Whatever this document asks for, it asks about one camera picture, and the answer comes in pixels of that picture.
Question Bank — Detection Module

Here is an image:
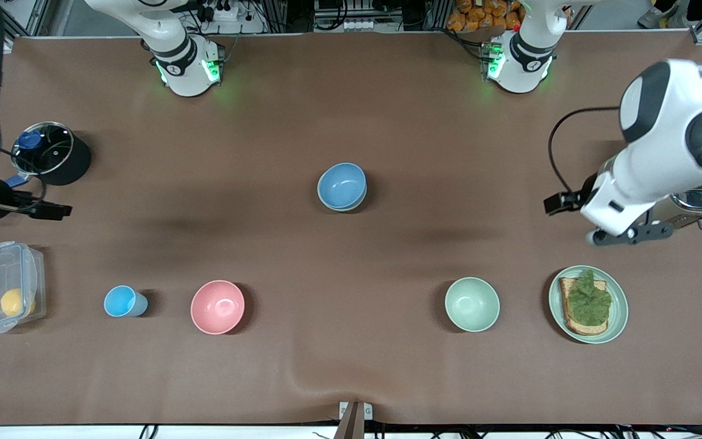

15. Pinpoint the pale green bowl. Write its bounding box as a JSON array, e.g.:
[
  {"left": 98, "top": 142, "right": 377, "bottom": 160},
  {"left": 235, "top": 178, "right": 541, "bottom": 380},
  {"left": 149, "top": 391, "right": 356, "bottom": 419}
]
[
  {"left": 445, "top": 277, "right": 501, "bottom": 333},
  {"left": 319, "top": 194, "right": 368, "bottom": 213}
]

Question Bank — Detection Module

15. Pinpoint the blue bowl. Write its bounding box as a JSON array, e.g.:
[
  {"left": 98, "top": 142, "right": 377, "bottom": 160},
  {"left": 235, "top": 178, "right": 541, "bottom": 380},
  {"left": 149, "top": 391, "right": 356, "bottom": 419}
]
[{"left": 317, "top": 162, "right": 368, "bottom": 211}]

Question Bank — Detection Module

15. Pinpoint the pink bowl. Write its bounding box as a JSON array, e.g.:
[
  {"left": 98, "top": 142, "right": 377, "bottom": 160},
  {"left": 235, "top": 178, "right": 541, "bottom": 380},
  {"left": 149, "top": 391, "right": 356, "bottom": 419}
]
[{"left": 191, "top": 280, "right": 246, "bottom": 335}]

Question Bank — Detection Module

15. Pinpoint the glass lid with blue knob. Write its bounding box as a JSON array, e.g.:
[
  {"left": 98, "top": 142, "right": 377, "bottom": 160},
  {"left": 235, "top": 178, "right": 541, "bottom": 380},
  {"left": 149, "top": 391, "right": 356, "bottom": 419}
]
[{"left": 11, "top": 122, "right": 75, "bottom": 176}]

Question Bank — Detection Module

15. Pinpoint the beige chrome toaster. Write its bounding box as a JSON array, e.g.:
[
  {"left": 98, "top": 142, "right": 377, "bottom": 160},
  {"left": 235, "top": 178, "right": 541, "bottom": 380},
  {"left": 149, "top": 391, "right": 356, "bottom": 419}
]
[{"left": 650, "top": 173, "right": 702, "bottom": 234}]

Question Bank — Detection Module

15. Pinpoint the green lettuce leaf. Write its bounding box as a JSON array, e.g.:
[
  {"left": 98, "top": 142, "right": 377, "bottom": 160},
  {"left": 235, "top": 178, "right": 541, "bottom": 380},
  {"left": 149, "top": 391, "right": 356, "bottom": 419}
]
[{"left": 567, "top": 269, "right": 613, "bottom": 326}]

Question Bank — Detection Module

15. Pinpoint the yellow round fruit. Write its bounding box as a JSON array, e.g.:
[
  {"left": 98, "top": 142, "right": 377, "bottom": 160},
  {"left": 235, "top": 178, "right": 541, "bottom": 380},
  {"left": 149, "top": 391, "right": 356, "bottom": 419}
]
[{"left": 1, "top": 288, "right": 37, "bottom": 318}]

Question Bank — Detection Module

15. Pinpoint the pale green plate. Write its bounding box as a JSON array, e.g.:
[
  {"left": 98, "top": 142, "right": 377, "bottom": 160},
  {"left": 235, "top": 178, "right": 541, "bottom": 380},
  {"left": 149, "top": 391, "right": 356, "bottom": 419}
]
[{"left": 548, "top": 265, "right": 629, "bottom": 344}]

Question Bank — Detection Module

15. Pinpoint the blue plastic cup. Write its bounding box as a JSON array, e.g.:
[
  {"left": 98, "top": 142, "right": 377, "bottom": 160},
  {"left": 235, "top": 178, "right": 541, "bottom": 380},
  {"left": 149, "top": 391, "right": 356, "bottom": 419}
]
[{"left": 104, "top": 285, "right": 149, "bottom": 318}]

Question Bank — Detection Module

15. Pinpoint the bread slice with crust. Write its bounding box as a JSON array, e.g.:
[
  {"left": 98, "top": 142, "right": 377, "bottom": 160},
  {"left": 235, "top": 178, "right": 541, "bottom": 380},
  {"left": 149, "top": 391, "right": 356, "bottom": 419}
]
[{"left": 559, "top": 277, "right": 609, "bottom": 337}]

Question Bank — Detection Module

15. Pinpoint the grey sneaker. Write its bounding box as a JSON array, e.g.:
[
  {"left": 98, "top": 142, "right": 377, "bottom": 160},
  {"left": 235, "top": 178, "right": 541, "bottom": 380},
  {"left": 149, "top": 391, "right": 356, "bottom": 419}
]
[{"left": 637, "top": 3, "right": 679, "bottom": 29}]

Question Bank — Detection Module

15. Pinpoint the bag of orange fruit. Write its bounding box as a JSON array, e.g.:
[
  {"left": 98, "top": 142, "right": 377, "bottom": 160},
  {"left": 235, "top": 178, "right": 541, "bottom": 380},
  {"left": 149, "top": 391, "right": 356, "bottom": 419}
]
[{"left": 446, "top": 0, "right": 523, "bottom": 33}]

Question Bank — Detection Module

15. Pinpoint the brown table cloth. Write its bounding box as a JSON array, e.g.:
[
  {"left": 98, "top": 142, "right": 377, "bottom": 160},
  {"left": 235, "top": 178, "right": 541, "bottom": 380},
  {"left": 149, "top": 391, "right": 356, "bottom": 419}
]
[{"left": 0, "top": 30, "right": 702, "bottom": 426}]

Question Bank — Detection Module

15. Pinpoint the long white power strip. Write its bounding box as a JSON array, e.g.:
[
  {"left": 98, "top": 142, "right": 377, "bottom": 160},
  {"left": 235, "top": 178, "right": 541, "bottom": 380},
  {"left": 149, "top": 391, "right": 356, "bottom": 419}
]
[{"left": 343, "top": 18, "right": 402, "bottom": 32}]

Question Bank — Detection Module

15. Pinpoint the white power strip with plugs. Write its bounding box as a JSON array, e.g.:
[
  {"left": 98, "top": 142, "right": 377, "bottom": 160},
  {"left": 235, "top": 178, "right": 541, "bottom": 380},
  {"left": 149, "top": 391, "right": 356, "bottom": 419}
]
[{"left": 200, "top": 0, "right": 249, "bottom": 23}]

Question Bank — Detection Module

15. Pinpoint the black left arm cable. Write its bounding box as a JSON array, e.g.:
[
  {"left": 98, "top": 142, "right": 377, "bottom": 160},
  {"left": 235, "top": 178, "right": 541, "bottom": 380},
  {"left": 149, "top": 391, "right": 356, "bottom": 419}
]
[{"left": 547, "top": 107, "right": 623, "bottom": 197}]

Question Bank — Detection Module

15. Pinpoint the black pot with blue handle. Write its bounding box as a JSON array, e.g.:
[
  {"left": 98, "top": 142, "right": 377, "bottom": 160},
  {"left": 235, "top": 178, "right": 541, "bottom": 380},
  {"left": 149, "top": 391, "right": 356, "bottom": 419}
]
[{"left": 2, "top": 122, "right": 92, "bottom": 188}]

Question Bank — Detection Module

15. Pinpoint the small metal clamp bracket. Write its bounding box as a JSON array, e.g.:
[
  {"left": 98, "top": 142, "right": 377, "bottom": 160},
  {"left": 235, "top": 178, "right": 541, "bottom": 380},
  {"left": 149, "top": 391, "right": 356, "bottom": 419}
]
[{"left": 338, "top": 401, "right": 374, "bottom": 421}]

